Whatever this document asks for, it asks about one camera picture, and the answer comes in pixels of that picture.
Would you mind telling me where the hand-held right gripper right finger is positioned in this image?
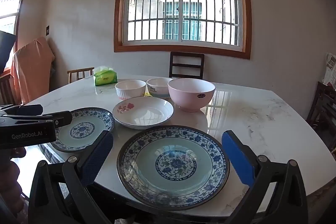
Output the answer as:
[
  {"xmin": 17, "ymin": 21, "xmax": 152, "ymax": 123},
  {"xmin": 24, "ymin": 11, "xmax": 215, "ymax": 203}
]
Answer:
[{"xmin": 222, "ymin": 130, "xmax": 308, "ymax": 224}]

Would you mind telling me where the side window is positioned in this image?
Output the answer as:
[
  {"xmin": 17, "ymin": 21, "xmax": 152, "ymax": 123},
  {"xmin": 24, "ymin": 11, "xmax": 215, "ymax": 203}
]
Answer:
[{"xmin": 0, "ymin": 0, "xmax": 27, "ymax": 75}]

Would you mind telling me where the white plate with pink flowers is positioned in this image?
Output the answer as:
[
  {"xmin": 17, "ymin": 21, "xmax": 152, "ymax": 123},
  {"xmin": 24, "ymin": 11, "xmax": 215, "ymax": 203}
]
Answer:
[{"xmin": 112, "ymin": 96, "xmax": 174, "ymax": 130}]

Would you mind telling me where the large blue floral plate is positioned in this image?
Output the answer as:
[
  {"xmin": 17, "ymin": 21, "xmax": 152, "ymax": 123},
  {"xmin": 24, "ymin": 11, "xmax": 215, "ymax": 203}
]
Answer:
[{"xmin": 117, "ymin": 126, "xmax": 231, "ymax": 211}]

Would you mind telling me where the green tissue pack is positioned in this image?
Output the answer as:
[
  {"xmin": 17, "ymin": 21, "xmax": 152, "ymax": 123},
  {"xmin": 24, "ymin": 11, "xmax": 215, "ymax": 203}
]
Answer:
[{"xmin": 93, "ymin": 66, "xmax": 118, "ymax": 86}]

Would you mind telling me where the barred window with wooden frame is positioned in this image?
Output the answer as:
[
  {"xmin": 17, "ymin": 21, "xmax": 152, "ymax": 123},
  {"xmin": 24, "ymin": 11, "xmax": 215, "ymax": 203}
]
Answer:
[{"xmin": 114, "ymin": 0, "xmax": 252, "ymax": 60}]

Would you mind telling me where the white bowl with blue band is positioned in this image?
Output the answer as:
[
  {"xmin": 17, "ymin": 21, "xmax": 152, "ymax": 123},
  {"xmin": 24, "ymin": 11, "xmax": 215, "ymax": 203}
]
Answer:
[{"xmin": 146, "ymin": 77, "xmax": 174, "ymax": 99}]

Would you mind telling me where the dark wooden chair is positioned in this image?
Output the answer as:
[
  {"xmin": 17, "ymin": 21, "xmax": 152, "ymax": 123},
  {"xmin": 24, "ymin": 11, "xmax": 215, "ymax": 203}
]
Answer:
[{"xmin": 169, "ymin": 51, "xmax": 205, "ymax": 80}]

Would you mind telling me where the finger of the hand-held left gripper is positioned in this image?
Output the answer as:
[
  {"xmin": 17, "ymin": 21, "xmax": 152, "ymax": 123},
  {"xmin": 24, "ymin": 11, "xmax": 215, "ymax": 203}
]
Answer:
[
  {"xmin": 0, "ymin": 105, "xmax": 44, "ymax": 116},
  {"xmin": 0, "ymin": 111, "xmax": 72, "ymax": 127}
]

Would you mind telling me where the brown wooden chair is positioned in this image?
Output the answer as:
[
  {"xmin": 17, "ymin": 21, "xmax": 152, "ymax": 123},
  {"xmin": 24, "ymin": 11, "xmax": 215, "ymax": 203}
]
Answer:
[{"xmin": 0, "ymin": 74, "xmax": 17, "ymax": 107}]

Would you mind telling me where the small blue floral plate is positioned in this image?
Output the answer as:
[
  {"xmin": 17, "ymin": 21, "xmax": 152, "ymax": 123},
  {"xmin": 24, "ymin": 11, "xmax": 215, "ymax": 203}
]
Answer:
[{"xmin": 49, "ymin": 107, "xmax": 115, "ymax": 153}]

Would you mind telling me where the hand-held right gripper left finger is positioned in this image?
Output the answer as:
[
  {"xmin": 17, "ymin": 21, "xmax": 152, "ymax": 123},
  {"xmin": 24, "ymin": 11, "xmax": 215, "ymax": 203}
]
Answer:
[{"xmin": 28, "ymin": 130, "xmax": 114, "ymax": 224}]

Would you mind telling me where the person's left hand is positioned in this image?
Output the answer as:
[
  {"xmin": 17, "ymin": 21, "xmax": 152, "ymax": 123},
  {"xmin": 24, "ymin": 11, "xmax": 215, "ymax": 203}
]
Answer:
[{"xmin": 8, "ymin": 147, "xmax": 28, "ymax": 201}]

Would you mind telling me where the light wooden chair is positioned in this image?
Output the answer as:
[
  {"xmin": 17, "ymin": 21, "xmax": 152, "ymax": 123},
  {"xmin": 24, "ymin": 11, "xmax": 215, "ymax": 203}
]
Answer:
[{"xmin": 67, "ymin": 67, "xmax": 95, "ymax": 84}]

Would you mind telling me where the dark wooden furniture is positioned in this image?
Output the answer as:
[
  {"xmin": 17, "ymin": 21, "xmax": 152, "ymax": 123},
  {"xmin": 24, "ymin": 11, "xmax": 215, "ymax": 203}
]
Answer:
[{"xmin": 306, "ymin": 81, "xmax": 336, "ymax": 153}]

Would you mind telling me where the white ribbed bowl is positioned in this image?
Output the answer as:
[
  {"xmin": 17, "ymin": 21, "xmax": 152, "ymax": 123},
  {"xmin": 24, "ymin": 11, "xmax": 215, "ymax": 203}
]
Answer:
[{"xmin": 115, "ymin": 80, "xmax": 147, "ymax": 102}]

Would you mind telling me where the pink bowl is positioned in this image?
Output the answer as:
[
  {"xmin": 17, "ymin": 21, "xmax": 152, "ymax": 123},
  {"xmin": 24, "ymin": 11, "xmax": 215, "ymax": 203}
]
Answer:
[{"xmin": 167, "ymin": 78, "xmax": 216, "ymax": 113}]

